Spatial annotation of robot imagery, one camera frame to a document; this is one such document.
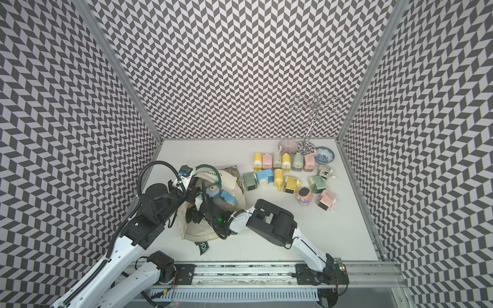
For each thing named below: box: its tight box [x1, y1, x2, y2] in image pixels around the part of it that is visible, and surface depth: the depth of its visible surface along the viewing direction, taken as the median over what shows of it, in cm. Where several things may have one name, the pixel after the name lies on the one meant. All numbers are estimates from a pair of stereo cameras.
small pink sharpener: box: [317, 189, 337, 214], surface depth 90 cm
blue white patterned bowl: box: [313, 146, 336, 165], surface depth 110 cm
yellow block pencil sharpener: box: [253, 152, 263, 172], surface depth 103 cm
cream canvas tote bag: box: [177, 169, 248, 242], surface depth 78 cm
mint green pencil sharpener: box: [291, 152, 305, 172], surface depth 101 cm
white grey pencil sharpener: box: [316, 164, 337, 180], surface depth 101 cm
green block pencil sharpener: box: [308, 175, 327, 194], surface depth 96 cm
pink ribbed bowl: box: [277, 139, 298, 156], surface depth 113 cm
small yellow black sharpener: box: [283, 175, 302, 195], surface depth 97 cm
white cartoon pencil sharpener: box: [272, 152, 282, 168], surface depth 101 cm
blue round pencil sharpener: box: [256, 168, 275, 186], surface depth 98 cm
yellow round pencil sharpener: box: [281, 152, 291, 173], surface depth 101 cm
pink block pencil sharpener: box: [304, 152, 316, 172], surface depth 101 cm
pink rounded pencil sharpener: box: [261, 153, 273, 170], surface depth 102 cm
